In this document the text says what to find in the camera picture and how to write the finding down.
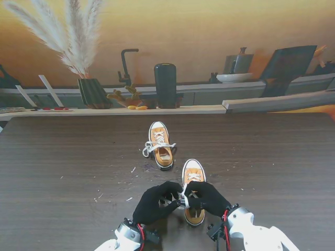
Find white bowl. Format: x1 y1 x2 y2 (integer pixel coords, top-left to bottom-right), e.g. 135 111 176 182
216 73 254 84

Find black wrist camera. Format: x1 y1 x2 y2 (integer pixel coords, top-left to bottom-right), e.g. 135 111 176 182
206 223 226 242
143 229 161 245

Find long white slat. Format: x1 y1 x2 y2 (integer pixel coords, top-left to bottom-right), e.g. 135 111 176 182
38 75 64 107

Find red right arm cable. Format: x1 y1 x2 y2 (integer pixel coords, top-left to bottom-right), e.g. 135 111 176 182
222 209 231 251

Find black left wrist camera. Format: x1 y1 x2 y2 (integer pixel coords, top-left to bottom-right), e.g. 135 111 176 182
143 229 161 245

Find red left arm cable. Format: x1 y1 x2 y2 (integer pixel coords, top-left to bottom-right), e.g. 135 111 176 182
137 222 146 251

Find dark green ribbed vase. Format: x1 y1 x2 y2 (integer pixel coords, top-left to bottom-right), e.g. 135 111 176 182
77 77 113 109

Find short white slat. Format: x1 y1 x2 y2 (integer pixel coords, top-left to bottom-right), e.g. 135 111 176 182
15 85 38 108

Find black cylindrical canister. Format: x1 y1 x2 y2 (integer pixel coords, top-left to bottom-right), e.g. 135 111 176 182
153 63 177 109

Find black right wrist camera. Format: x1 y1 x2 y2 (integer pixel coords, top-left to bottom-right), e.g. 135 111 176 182
206 223 226 242

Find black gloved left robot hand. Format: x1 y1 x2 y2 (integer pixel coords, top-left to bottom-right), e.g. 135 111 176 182
132 181 184 226

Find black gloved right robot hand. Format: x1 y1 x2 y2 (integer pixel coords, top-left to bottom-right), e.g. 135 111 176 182
184 181 232 218

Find grey metal pot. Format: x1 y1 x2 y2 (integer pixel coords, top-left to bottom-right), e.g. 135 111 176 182
223 47 254 75

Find white pampas grass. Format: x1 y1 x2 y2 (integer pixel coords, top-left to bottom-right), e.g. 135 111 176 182
2 0 105 79

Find dark low stand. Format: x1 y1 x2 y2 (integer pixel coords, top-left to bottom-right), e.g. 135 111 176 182
141 93 184 109

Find grey wooden plank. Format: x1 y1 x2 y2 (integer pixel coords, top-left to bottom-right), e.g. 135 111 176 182
221 90 335 113

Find orange canvas sneaker with laces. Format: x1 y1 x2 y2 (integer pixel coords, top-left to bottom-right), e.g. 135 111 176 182
148 121 175 172

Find black kitchen faucet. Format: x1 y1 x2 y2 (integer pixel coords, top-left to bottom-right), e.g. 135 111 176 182
117 48 140 84

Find yellow cactus ornament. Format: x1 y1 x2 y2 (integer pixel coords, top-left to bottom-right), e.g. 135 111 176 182
106 83 143 107

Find long white shoelace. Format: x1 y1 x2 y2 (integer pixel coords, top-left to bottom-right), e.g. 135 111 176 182
142 132 177 158

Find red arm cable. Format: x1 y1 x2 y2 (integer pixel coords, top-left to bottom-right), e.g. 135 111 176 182
137 222 146 251
222 209 231 251

